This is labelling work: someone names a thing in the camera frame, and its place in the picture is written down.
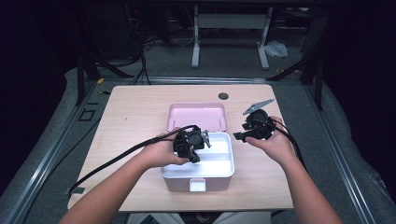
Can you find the white plastic bag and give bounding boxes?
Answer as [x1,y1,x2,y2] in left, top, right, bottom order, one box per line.
[264,40,290,59]

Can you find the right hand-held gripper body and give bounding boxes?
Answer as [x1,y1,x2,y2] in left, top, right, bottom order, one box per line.
[241,98,277,144]

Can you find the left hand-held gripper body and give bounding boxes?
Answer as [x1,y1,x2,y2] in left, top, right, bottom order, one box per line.
[173,125,213,158]

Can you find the person's right hand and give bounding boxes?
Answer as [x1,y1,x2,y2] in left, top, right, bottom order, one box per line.
[245,115,297,166]

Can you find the person's left hand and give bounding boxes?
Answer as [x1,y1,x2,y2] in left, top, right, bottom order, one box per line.
[140,126,191,171]

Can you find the grey tape strip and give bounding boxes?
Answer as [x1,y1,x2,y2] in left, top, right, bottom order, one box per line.
[63,186,86,196]

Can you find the pink storage box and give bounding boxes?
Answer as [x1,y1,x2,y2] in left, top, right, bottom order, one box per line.
[160,132,236,193]

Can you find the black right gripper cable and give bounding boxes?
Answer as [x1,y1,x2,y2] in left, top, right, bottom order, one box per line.
[270,119,309,174]

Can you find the pink box lid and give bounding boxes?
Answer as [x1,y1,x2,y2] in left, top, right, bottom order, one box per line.
[166,102,229,133]

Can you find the white desk frame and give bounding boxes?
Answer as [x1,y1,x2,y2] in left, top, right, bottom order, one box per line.
[191,5,275,71]

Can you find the black tape square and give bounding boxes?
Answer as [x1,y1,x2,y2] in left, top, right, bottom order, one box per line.
[77,108,96,122]

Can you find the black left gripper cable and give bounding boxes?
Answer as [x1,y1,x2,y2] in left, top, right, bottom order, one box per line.
[66,124,200,198]

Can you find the black floor cable bundle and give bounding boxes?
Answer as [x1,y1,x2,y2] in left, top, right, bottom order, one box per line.
[129,50,152,86]

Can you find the aluminium floor rail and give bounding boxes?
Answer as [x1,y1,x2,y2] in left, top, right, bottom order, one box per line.
[304,83,379,224]
[0,81,98,224]
[101,76,273,86]

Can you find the black metal stand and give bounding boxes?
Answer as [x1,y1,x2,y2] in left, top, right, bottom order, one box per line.
[76,53,135,107]
[266,55,325,111]

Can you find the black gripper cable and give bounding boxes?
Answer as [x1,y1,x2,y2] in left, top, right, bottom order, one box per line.
[66,124,200,198]
[270,119,309,174]

